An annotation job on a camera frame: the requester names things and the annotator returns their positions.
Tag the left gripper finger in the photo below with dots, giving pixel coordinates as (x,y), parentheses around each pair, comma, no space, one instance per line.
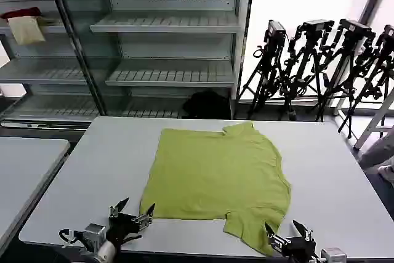
(144,220)
(118,208)

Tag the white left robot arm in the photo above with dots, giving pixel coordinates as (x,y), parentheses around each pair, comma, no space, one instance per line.
(101,249)

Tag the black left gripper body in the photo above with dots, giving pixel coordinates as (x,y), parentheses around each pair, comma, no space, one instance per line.
(121,226)

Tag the grey metal shelf unit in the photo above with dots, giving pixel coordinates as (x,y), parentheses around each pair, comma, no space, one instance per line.
(172,22)

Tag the person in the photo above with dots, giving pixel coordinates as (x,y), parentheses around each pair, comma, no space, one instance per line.
(380,152)

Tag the green t-shirt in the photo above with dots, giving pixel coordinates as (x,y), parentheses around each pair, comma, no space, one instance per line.
(215,173)

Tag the white metal stand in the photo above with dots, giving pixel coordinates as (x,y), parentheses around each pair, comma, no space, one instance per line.
(374,121)

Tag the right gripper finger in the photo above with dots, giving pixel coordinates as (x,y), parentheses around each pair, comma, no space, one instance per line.
(306,234)
(275,239)

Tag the grey shelf unit with cloths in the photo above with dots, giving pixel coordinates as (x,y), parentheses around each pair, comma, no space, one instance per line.
(37,72)

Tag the black bag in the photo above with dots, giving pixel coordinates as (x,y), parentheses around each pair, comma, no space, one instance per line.
(207,104)

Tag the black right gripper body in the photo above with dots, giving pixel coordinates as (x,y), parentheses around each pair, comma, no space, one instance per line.
(301,249)

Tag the grey side table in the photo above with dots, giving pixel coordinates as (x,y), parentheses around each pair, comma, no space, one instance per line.
(24,164)

